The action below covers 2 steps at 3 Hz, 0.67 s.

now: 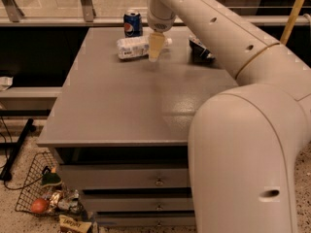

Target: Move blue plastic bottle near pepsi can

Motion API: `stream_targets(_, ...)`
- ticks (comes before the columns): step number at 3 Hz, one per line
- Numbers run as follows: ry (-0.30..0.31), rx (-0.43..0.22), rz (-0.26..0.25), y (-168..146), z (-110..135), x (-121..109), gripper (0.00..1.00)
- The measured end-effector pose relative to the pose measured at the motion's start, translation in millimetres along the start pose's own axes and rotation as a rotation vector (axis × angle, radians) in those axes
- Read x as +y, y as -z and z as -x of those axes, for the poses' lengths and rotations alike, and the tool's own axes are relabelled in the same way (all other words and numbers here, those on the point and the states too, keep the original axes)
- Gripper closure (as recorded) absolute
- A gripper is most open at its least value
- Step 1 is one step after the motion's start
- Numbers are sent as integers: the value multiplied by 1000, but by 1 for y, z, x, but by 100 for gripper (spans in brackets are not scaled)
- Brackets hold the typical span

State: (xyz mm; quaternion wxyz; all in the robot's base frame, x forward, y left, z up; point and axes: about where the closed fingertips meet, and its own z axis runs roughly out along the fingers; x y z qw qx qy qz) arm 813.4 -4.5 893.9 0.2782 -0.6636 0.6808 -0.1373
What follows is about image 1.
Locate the middle grey drawer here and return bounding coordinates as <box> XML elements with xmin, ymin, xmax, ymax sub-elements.
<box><xmin>82</xmin><ymin>193</ymin><xmax>193</xmax><ymax>212</ymax></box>

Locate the yellow snack bag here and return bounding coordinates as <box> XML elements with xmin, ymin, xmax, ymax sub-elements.
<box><xmin>58</xmin><ymin>215</ymin><xmax>91</xmax><ymax>233</ymax></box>

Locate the blue label plastic bottle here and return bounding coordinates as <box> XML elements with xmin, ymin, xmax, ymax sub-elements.
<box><xmin>117</xmin><ymin>35</ymin><xmax>172</xmax><ymax>60</ymax></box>

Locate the white crumpled paper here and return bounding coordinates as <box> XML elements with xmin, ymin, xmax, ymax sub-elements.
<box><xmin>0</xmin><ymin>77</ymin><xmax>14</xmax><ymax>91</ymax></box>

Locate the red apple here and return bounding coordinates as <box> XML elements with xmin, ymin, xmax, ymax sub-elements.
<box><xmin>30</xmin><ymin>198</ymin><xmax>49</xmax><ymax>214</ymax></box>

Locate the grey drawer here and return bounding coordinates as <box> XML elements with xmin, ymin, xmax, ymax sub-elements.
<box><xmin>59</xmin><ymin>165</ymin><xmax>190</xmax><ymax>190</ymax></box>
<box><xmin>82</xmin><ymin>193</ymin><xmax>193</xmax><ymax>212</ymax></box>
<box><xmin>95</xmin><ymin>213</ymin><xmax>195</xmax><ymax>227</ymax></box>

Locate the black metal floor bar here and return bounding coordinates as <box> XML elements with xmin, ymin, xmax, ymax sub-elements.
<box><xmin>0</xmin><ymin>118</ymin><xmax>35</xmax><ymax>182</ymax></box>

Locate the crumpled silver foil wrapper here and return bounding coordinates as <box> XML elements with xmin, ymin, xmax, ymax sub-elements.
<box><xmin>48</xmin><ymin>190</ymin><xmax>81</xmax><ymax>214</ymax></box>

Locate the crumpled blue chip bag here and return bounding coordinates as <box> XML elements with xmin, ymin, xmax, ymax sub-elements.
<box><xmin>189</xmin><ymin>35</ymin><xmax>215</xmax><ymax>61</ymax></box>

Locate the grey drawer cabinet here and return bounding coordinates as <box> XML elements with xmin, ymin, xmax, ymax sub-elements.
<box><xmin>38</xmin><ymin>27</ymin><xmax>236</xmax><ymax>217</ymax></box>

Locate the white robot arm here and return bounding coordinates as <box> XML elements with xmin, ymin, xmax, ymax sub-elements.
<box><xmin>148</xmin><ymin>0</ymin><xmax>311</xmax><ymax>233</ymax></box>

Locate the black floor cable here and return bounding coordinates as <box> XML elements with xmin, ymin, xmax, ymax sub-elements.
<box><xmin>0</xmin><ymin>114</ymin><xmax>45</xmax><ymax>191</ymax></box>

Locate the black wire basket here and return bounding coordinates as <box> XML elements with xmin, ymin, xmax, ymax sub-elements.
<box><xmin>15</xmin><ymin>151</ymin><xmax>62</xmax><ymax>215</ymax></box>

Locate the bottom grey drawer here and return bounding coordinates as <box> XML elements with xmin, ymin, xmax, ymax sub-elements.
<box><xmin>95</xmin><ymin>213</ymin><xmax>195</xmax><ymax>227</ymax></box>

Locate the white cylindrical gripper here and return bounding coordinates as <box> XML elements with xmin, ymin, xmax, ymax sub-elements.
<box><xmin>147</xmin><ymin>0</ymin><xmax>176</xmax><ymax>62</ymax></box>

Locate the green sponge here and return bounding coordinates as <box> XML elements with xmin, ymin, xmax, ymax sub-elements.
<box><xmin>41</xmin><ymin>173</ymin><xmax>62</xmax><ymax>187</ymax></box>

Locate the blue pepsi can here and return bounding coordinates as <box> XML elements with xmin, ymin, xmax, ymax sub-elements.
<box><xmin>123</xmin><ymin>10</ymin><xmax>143</xmax><ymax>37</ymax></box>

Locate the top grey drawer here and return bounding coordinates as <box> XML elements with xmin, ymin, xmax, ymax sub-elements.
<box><xmin>59</xmin><ymin>165</ymin><xmax>190</xmax><ymax>190</ymax></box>

